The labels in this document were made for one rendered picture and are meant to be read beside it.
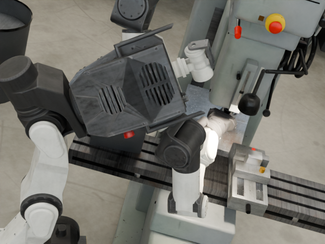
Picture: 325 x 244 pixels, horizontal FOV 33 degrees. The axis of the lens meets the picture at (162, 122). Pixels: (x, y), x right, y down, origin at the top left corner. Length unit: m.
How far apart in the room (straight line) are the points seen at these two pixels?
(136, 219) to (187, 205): 1.30
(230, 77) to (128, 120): 0.59
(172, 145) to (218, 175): 0.76
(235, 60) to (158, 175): 0.62
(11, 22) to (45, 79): 2.35
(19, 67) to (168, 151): 0.50
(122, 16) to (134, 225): 1.68
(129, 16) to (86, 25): 3.57
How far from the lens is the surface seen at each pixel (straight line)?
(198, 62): 1.66
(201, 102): 2.56
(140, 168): 2.26
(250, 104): 1.87
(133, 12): 1.57
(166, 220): 2.24
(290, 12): 1.74
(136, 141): 2.28
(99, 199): 3.40
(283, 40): 1.88
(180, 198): 1.78
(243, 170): 2.25
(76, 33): 4.98
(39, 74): 1.63
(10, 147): 3.65
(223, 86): 2.01
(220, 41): 2.14
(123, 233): 2.99
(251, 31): 1.86
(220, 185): 2.31
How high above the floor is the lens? 2.43
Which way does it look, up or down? 36 degrees down
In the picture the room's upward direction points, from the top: 17 degrees clockwise
